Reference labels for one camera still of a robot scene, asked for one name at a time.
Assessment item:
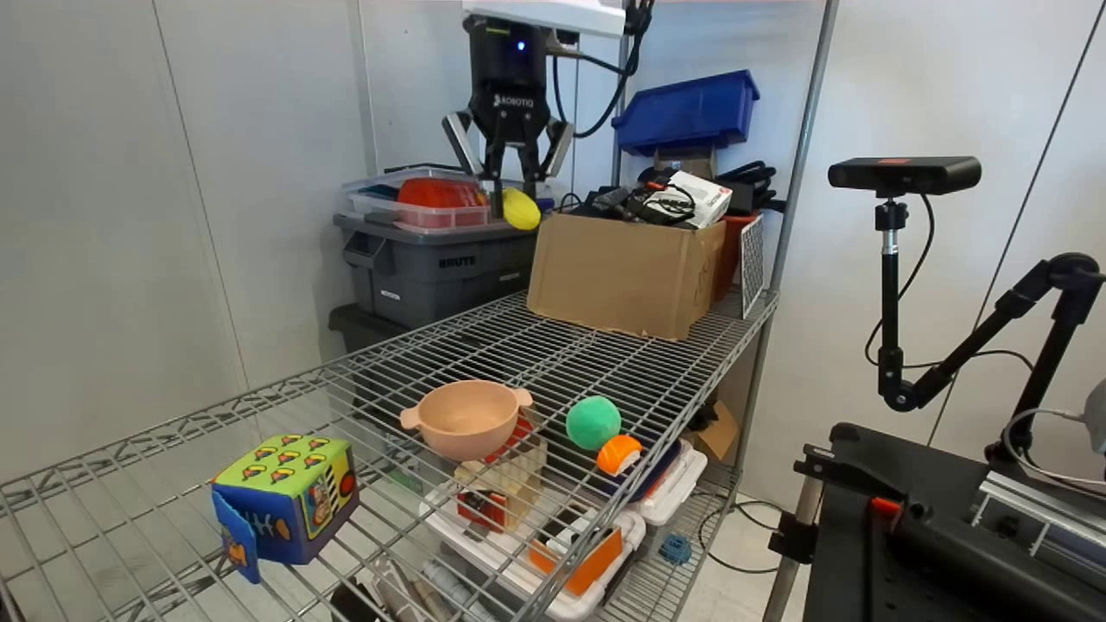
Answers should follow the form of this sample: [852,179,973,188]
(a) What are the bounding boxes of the metal wire shelving rack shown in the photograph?
[0,0,841,622]

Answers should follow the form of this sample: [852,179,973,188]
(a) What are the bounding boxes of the brown cardboard box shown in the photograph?
[525,210,734,346]

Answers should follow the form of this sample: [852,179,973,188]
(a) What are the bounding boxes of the looped black gripper cable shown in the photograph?
[549,0,658,145]

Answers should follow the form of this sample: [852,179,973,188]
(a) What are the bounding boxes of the black robot cart frame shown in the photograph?
[768,422,1106,622]

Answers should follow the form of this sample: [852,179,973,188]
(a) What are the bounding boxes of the black stereo camera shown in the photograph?
[825,153,985,196]

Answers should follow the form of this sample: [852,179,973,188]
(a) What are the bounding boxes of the grey plastic storage bin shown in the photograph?
[332,210,541,333]

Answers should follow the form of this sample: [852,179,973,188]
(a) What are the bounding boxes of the colourful soft toy cube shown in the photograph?
[207,434,362,585]

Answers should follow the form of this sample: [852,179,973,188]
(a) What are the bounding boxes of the clear container with red contents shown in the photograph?
[341,171,497,236]

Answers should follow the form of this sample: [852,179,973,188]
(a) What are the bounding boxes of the small blue object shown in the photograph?
[658,532,698,568]

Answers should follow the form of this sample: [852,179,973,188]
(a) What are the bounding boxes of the yellow toy corn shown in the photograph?
[497,185,545,236]

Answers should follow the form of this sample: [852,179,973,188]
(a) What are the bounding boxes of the white and black device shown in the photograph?
[637,171,735,232]

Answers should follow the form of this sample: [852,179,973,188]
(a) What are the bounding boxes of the white tray with orange part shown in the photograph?
[427,504,649,622]

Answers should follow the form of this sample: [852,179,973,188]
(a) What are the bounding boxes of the white plastic case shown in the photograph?
[625,435,712,529]

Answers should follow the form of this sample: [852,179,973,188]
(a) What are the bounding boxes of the orange ball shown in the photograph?
[595,434,645,480]

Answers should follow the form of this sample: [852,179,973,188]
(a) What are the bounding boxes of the black floor cable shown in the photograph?
[687,495,801,582]

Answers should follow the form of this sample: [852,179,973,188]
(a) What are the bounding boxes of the black crate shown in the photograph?
[324,301,409,358]

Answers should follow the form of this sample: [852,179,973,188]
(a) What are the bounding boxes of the blue plastic bin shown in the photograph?
[611,70,765,158]

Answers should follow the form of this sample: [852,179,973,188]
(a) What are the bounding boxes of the green ball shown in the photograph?
[564,396,625,454]

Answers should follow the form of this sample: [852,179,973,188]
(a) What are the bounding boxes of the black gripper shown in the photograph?
[440,13,574,200]

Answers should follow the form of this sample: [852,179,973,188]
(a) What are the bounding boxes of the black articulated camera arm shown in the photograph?
[868,189,1106,476]

